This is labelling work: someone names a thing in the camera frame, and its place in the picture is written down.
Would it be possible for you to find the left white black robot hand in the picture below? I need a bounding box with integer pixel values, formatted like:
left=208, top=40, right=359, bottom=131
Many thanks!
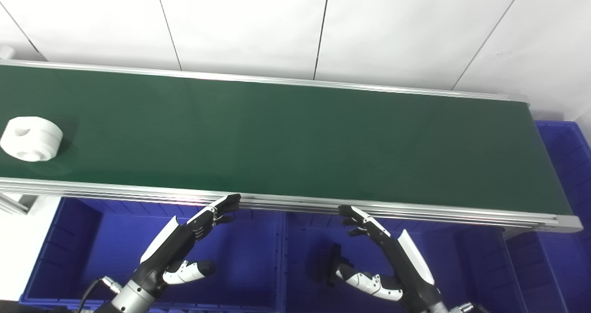
left=134, top=193, right=242, bottom=296

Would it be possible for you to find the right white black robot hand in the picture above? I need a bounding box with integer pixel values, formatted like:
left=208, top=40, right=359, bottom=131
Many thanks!
left=336, top=205, right=442, bottom=312

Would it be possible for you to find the white round plastic part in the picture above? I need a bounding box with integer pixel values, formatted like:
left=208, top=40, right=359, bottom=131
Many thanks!
left=0, top=116, right=64, bottom=162

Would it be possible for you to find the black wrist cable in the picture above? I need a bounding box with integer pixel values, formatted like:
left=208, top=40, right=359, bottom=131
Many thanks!
left=75, top=277, right=109, bottom=313

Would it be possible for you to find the blue plastic bin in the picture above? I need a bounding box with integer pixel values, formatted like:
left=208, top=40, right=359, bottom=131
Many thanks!
left=18, top=197, right=285, bottom=313
left=505, top=120, right=591, bottom=313
left=281, top=210, right=528, bottom=313

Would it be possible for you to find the aluminium conveyor support leg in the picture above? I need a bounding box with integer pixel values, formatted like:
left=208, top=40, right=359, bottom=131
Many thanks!
left=0, top=192, right=38, bottom=215

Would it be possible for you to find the green conveyor belt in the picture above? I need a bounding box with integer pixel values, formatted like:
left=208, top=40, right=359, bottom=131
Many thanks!
left=0, top=59, right=584, bottom=233

